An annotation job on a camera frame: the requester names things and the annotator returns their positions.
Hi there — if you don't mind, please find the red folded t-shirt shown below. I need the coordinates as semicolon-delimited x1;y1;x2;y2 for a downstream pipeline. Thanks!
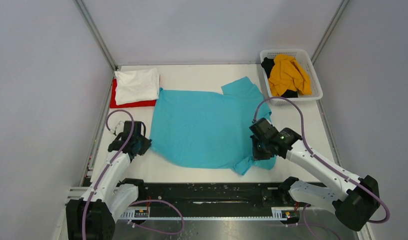
110;78;156;109

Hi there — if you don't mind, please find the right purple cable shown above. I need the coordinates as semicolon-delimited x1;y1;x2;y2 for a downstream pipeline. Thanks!
252;96;391;240

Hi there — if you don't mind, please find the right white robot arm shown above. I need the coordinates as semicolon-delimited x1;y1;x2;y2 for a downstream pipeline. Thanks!
250;118;380;232

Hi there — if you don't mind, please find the turquoise t-shirt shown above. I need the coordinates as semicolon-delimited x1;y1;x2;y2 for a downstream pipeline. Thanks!
150;77;276;175

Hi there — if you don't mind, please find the black garment in basket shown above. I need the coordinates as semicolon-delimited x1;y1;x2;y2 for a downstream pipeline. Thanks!
261;57;298;98

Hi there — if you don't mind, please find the white plastic laundry basket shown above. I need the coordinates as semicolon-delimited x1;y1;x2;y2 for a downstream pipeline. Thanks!
260;48;323;105

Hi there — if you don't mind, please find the aluminium frame rail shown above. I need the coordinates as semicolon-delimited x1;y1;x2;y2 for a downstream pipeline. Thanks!
65;186;88;205

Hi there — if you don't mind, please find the orange t-shirt in basket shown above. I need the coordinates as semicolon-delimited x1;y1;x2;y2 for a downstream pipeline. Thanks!
268;54;312;97

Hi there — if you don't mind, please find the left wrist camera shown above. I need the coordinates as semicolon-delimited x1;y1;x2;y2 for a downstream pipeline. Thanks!
113;121;125;135

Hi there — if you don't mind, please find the white slotted cable duct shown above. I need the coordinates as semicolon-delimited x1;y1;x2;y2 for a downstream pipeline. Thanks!
119;207;297;221

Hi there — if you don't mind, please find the white folded t-shirt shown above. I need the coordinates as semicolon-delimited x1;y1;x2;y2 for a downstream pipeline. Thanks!
115;68;160;105

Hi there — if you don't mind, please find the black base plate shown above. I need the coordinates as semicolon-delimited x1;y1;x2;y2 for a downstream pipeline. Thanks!
128;182;296;213

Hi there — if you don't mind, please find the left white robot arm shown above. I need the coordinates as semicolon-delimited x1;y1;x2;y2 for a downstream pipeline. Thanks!
66;120;151;240

